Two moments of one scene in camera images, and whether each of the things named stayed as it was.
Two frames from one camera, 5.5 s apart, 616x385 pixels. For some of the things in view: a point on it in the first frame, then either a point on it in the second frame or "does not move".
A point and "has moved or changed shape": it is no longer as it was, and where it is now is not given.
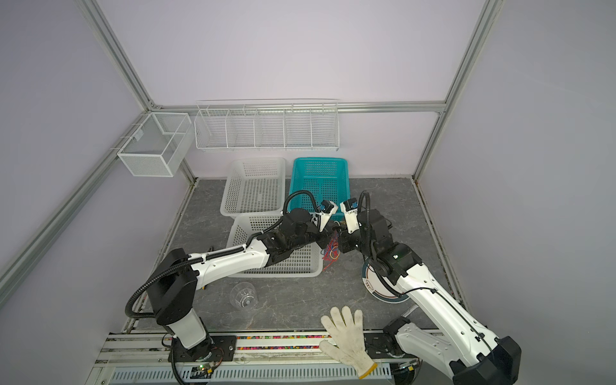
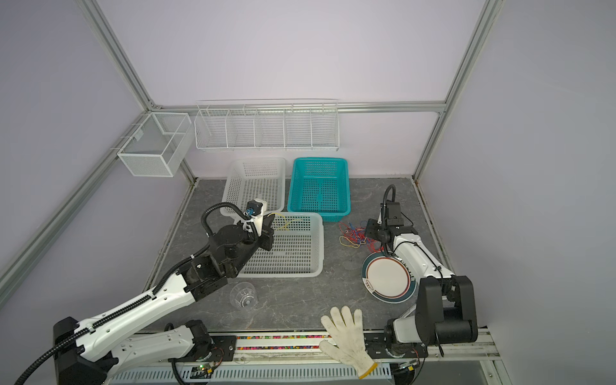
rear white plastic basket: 254,185 does not move
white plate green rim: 378,289 does not move
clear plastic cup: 243,295 does not move
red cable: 332,252 has moved or changed shape
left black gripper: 326,234 to 267,234
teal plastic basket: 327,178 does not move
